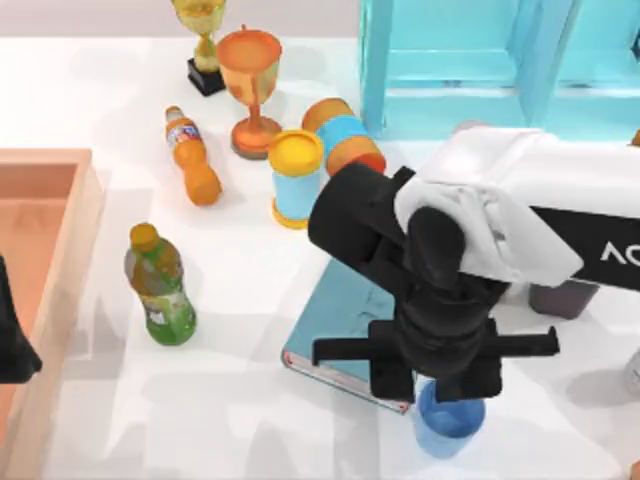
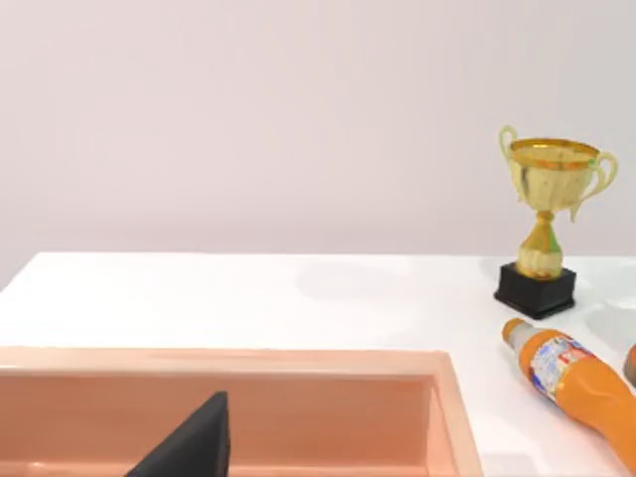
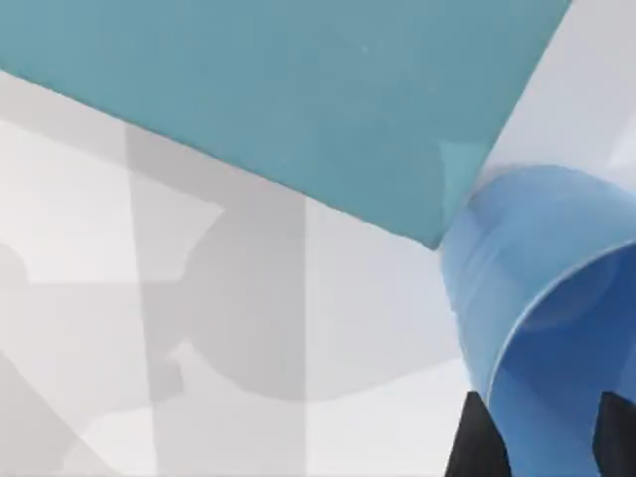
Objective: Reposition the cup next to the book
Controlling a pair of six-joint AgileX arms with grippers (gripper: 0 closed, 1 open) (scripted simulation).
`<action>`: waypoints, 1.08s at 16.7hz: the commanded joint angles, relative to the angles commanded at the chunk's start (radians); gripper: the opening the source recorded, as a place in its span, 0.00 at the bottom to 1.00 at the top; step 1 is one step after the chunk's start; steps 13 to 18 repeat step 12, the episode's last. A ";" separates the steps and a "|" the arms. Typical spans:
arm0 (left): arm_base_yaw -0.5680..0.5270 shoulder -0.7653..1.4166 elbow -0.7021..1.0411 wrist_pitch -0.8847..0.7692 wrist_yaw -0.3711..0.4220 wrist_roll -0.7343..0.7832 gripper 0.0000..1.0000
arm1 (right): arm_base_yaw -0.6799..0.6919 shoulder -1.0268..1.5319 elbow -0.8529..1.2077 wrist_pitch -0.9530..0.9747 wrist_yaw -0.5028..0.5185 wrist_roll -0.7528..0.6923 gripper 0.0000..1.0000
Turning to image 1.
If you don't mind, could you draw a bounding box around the gold trophy with black base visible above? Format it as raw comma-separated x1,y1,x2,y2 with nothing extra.
171,0,229,97

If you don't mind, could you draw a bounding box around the salmon-coloured shallow box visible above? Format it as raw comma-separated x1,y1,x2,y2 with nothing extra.
0,147,107,480

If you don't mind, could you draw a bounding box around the light blue book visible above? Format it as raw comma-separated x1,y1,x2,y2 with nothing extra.
280,258,427,415

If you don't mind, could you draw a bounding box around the light blue rack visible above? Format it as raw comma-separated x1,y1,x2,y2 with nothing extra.
358,0,640,145

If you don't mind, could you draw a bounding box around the orange bottle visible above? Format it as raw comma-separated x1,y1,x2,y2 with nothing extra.
164,105,224,208

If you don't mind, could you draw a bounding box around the grey cup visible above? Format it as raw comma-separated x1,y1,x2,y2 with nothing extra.
528,278,599,320

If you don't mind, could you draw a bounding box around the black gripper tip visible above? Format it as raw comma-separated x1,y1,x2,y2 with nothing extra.
0,254,44,387

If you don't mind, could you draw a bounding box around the blue cup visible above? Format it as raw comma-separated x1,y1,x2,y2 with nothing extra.
412,375,487,460

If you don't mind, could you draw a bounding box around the orange trophy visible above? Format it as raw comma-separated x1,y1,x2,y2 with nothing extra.
215,25,284,162

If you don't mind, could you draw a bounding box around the orange and blue can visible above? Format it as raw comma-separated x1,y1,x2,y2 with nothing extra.
300,97,388,178
267,128,327,230

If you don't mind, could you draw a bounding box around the green bottle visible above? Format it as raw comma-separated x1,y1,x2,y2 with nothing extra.
123,221,198,348

